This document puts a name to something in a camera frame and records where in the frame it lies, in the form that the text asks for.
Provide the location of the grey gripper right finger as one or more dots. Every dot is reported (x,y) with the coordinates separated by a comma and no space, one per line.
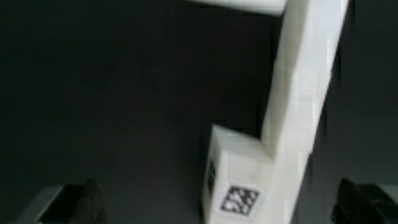
(367,203)

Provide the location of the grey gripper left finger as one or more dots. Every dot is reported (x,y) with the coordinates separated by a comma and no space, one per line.
(68,204)

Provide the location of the white stool leg front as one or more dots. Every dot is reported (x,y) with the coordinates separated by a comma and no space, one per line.
(237,178)

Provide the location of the white L-shaped fence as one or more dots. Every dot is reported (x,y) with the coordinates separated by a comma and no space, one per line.
(301,77)

